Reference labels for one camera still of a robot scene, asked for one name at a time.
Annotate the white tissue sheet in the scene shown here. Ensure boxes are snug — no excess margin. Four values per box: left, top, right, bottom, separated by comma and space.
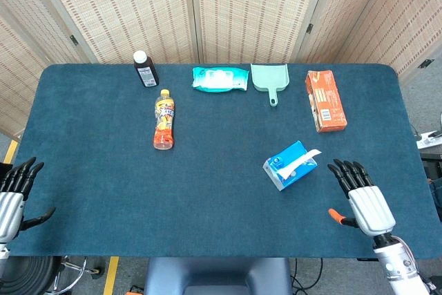
278, 149, 322, 179

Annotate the mint green plastic dustpan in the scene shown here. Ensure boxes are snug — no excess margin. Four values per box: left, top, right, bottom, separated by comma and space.
250, 63, 290, 108

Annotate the woven bamboo screen panel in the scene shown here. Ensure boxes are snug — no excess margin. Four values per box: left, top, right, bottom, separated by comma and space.
296, 0, 381, 65
0, 8, 48, 137
27, 0, 200, 65
0, 0, 97, 65
189, 0, 333, 65
336, 0, 442, 77

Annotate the orange yellow drink bottle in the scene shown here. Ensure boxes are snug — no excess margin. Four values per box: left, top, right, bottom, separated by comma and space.
153, 88, 175, 151

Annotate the blue tissue pack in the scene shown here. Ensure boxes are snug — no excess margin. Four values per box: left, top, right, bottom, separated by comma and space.
262, 140, 319, 192

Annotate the teal wet wipes pack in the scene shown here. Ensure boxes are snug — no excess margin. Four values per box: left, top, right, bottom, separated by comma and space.
191, 66, 250, 94

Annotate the black box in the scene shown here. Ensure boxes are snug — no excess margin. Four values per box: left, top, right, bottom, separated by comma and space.
419, 152, 442, 182

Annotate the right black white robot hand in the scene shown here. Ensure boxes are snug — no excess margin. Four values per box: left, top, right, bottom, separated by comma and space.
327, 158, 398, 245

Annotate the black stool with chrome base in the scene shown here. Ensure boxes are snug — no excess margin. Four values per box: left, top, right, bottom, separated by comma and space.
0, 255, 106, 295

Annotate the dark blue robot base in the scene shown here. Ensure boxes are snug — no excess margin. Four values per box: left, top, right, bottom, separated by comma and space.
143, 257, 293, 295

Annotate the dark bottle with white cap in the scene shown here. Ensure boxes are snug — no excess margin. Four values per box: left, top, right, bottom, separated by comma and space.
133, 50, 160, 88

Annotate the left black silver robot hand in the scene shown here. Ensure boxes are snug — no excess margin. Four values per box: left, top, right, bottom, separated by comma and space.
0, 156, 57, 244

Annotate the orange cardboard box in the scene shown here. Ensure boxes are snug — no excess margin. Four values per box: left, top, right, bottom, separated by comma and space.
305, 69, 348, 134

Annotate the white power strip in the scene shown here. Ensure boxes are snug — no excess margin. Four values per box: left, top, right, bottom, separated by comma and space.
415, 130, 442, 150

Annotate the black floor cable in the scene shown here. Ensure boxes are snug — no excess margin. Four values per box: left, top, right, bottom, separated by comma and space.
289, 257, 325, 295

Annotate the blue felt table mat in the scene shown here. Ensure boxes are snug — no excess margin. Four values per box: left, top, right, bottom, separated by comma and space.
6, 63, 442, 260

